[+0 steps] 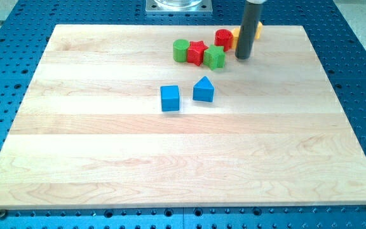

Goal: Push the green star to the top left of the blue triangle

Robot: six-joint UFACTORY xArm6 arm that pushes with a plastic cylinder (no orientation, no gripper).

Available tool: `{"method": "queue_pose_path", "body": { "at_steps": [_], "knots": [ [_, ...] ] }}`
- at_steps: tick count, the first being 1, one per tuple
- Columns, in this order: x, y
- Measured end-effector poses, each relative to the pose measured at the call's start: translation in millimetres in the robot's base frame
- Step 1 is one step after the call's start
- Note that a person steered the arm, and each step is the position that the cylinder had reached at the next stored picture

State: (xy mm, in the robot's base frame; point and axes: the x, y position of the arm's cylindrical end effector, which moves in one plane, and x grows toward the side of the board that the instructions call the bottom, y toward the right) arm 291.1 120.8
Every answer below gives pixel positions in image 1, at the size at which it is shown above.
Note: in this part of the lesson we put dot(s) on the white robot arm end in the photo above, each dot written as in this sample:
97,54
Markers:
256,1

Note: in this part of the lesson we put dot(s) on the blue triangle block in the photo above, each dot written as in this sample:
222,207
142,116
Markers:
203,90

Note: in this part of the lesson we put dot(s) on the red star block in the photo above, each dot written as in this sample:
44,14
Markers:
195,52

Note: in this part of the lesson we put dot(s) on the green star block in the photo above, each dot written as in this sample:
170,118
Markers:
214,57

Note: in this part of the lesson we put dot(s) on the blue cube block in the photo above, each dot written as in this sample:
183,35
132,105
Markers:
170,98

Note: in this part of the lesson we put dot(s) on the green cylinder block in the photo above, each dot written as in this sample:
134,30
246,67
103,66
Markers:
180,47

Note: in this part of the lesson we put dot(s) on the red cylinder block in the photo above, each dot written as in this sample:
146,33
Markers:
224,38

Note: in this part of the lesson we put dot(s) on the light wooden board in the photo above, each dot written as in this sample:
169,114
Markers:
90,132

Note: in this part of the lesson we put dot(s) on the yellow block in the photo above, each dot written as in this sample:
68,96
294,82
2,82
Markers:
236,32

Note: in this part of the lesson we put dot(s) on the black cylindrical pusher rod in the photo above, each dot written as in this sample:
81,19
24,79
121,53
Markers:
250,19

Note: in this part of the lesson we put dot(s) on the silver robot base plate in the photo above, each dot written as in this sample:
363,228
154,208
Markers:
178,7

